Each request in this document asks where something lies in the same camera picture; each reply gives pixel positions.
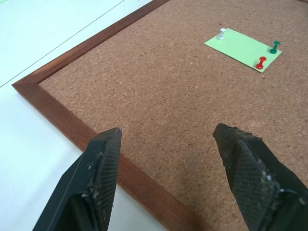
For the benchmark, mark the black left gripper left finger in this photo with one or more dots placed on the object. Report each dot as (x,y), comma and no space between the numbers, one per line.
(93,183)

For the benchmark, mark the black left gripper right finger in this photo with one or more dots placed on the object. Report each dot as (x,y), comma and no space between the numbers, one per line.
(260,183)

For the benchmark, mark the wood-framed cork board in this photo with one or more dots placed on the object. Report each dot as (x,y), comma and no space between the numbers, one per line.
(168,96)

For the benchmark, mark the red push pin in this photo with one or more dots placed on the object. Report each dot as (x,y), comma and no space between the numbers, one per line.
(261,62)

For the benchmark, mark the light green paper note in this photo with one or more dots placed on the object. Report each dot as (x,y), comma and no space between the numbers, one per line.
(243,49)

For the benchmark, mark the green push pin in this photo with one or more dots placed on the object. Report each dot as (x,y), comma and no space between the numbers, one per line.
(274,47)

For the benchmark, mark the white push pin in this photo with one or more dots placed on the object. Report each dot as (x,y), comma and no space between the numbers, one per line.
(221,34)

